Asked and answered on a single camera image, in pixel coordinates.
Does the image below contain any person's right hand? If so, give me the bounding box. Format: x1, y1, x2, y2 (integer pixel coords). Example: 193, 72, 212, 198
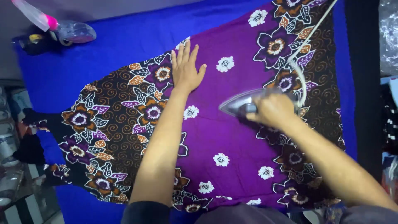
246, 93, 300, 130

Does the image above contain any person's left hand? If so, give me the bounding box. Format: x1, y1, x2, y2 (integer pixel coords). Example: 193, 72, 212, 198
171, 40, 207, 94

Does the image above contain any grey steam iron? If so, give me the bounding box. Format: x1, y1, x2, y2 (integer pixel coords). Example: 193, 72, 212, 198
218, 88, 300, 118

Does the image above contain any purple floral batik garment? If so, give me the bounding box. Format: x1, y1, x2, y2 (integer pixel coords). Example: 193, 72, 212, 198
22, 0, 346, 213

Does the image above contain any black cloth strip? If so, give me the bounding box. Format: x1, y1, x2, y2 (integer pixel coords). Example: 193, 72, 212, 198
345, 0, 383, 182

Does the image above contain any pile of folded clothes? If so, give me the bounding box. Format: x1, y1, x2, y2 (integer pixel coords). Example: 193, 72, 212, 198
380, 76, 398, 206

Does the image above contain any clear plastic bag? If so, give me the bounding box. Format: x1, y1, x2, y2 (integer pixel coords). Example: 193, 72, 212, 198
378, 0, 398, 77

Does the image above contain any blue ironing cloth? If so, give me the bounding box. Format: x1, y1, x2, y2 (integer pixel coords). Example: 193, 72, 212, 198
12, 0, 358, 224

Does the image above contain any clear pink spray bottle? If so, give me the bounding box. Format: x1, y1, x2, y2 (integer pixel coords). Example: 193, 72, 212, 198
11, 0, 97, 46

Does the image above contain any white iron power cord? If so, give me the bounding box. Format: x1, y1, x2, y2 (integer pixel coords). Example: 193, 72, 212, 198
287, 0, 338, 108

